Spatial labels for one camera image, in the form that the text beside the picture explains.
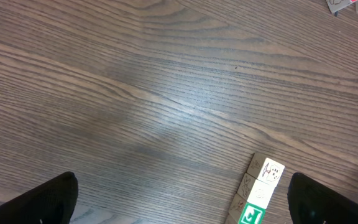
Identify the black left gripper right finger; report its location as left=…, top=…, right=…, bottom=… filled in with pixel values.
left=287, top=172, right=358, bottom=224

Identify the green letter wooden block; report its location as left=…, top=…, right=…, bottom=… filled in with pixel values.
left=228, top=194, right=265, bottom=224

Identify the red O wooden block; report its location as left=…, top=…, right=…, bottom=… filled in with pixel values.
left=326, top=0, right=357, bottom=13

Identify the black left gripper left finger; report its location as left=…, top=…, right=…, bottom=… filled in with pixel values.
left=0, top=172, right=78, bottom=224

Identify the green B wooden block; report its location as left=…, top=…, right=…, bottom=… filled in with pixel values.
left=224, top=215, right=238, bottom=224

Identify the white picture wooden block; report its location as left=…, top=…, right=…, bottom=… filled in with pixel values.
left=247, top=152, right=285, bottom=187

